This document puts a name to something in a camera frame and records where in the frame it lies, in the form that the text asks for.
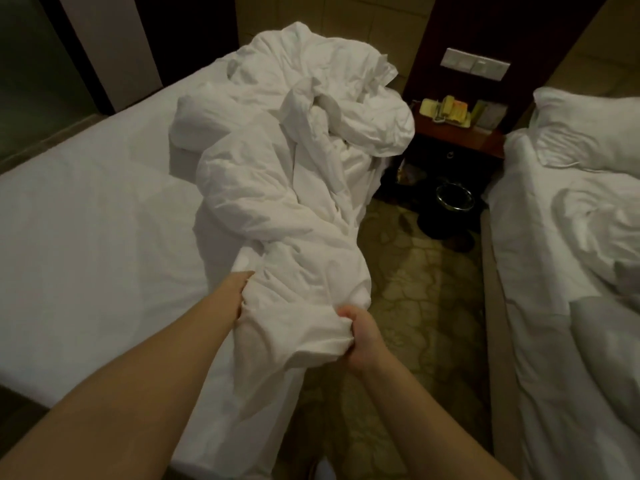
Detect person's right hand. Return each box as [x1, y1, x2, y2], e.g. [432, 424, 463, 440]
[336, 301, 389, 376]

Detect dark wooden nightstand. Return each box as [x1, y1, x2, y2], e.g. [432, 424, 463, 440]
[405, 99, 507, 196]

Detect beige telephone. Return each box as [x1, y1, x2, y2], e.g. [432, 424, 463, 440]
[419, 93, 474, 129]

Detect white duvet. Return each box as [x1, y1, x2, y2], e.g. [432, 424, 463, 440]
[553, 177, 640, 438]
[170, 55, 417, 418]

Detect person's left hand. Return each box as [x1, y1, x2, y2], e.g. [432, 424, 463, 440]
[218, 271, 257, 326]

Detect black trash bin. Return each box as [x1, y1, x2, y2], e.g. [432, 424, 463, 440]
[417, 175, 492, 243]

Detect tan padded headboard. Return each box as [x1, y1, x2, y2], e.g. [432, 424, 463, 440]
[545, 0, 640, 98]
[234, 0, 441, 92]

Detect person's left forearm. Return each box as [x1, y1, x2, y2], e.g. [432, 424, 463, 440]
[0, 285, 243, 480]

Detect white wall switch panel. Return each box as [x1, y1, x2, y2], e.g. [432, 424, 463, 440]
[440, 47, 512, 84]

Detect white bed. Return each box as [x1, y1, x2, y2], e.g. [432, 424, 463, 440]
[479, 87, 640, 480]
[0, 53, 393, 480]

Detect person's right forearm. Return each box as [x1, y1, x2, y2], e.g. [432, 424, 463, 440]
[350, 355, 517, 480]

